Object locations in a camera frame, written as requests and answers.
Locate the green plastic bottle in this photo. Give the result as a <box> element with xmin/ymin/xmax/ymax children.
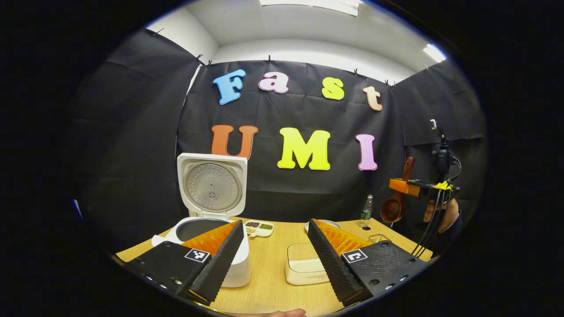
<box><xmin>361</xmin><ymin>195</ymin><xmax>374</xmax><ymax>229</ymax></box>

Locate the white rice cooker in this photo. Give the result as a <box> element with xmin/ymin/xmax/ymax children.
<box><xmin>151</xmin><ymin>152</ymin><xmax>250</xmax><ymax>288</ymax></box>

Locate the white divided dish of beans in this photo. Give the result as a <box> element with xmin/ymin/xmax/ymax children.
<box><xmin>244</xmin><ymin>220</ymin><xmax>275</xmax><ymax>238</ymax></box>

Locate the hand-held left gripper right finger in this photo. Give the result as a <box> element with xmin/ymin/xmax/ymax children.
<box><xmin>307</xmin><ymin>218</ymin><xmax>430</xmax><ymax>306</ymax></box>

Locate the cream container of rice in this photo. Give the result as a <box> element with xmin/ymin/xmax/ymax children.
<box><xmin>285</xmin><ymin>243</ymin><xmax>329</xmax><ymax>285</ymax></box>

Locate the brown wooden spoon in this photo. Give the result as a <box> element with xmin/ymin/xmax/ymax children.
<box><xmin>381</xmin><ymin>156</ymin><xmax>416</xmax><ymax>223</ymax></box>

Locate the black backdrop cloth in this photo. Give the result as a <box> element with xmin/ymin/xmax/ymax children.
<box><xmin>66</xmin><ymin>29</ymin><xmax>490</xmax><ymax>256</ymax></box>

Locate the long ceiling light panel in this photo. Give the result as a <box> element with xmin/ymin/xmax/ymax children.
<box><xmin>260</xmin><ymin>0</ymin><xmax>361</xmax><ymax>17</ymax></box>

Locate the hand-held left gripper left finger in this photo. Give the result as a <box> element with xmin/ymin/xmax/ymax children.
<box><xmin>126</xmin><ymin>219</ymin><xmax>244</xmax><ymax>304</ymax></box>

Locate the white round plate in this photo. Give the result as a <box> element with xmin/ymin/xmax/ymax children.
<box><xmin>304</xmin><ymin>219</ymin><xmax>342</xmax><ymax>233</ymax></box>

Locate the small ceiling light panel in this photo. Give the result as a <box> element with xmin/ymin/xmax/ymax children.
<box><xmin>423</xmin><ymin>43</ymin><xmax>446</xmax><ymax>63</ymax></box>

